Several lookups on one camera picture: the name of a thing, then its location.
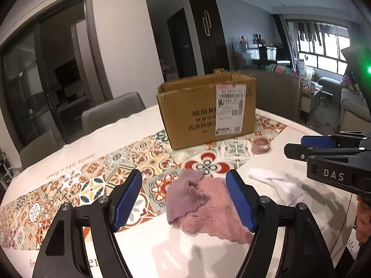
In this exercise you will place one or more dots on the dark glass sliding door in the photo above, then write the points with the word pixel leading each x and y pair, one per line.
pixel 52 72

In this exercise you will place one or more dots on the person's right hand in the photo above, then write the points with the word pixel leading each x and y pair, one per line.
pixel 363 214

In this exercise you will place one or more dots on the dark tall cabinet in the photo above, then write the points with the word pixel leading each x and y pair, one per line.
pixel 207 34

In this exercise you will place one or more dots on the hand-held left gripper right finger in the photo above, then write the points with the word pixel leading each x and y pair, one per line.
pixel 239 199

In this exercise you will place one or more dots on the pink fluffy towel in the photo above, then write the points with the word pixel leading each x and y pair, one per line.
pixel 203 205

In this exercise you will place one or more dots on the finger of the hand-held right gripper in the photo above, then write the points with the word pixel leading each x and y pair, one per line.
pixel 318 141
pixel 318 149

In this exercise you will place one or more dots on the grey dining chair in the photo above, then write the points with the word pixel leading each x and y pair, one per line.
pixel 275 92
pixel 40 150
pixel 110 110

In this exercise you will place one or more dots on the dark sideboard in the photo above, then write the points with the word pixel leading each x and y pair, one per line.
pixel 260 55

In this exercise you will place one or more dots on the grey sofa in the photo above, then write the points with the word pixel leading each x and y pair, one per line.
pixel 355 110

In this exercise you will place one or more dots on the low coffee table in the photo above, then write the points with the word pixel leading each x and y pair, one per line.
pixel 311 100

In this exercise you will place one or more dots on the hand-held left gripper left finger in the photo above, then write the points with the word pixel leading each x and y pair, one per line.
pixel 127 199

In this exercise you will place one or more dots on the brown cardboard box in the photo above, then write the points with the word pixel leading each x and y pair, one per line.
pixel 197 115

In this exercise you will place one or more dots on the large window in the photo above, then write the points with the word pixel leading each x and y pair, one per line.
pixel 324 52

